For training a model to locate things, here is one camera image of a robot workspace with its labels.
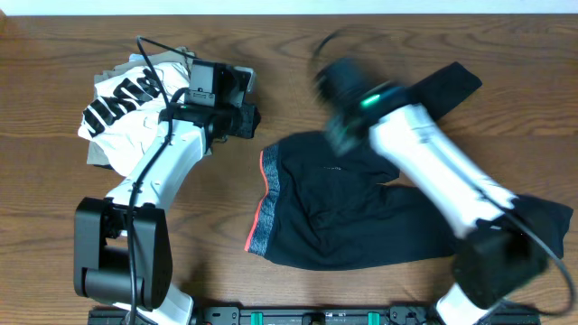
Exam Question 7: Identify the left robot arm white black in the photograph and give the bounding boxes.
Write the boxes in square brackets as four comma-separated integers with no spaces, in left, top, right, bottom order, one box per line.
[73,103,260,324]

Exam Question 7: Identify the light blue folded garment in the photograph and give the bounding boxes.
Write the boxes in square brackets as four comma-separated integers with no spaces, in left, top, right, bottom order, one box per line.
[128,53,144,62]

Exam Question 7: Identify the grey-beige folded garment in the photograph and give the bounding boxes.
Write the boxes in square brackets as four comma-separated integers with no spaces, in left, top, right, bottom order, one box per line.
[87,51,191,169]

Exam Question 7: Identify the white shirt with black print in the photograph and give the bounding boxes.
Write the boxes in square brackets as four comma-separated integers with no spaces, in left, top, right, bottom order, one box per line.
[78,62,189,176]

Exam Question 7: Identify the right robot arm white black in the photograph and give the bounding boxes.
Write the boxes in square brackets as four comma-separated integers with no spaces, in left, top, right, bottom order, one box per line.
[315,58,556,324]

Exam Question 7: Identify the black shorts with grey waistband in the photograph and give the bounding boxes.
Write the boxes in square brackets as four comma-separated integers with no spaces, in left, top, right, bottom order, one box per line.
[245,60,573,271]

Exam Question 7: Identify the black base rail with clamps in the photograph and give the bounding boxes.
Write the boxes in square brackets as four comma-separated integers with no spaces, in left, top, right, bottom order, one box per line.
[87,305,541,325]

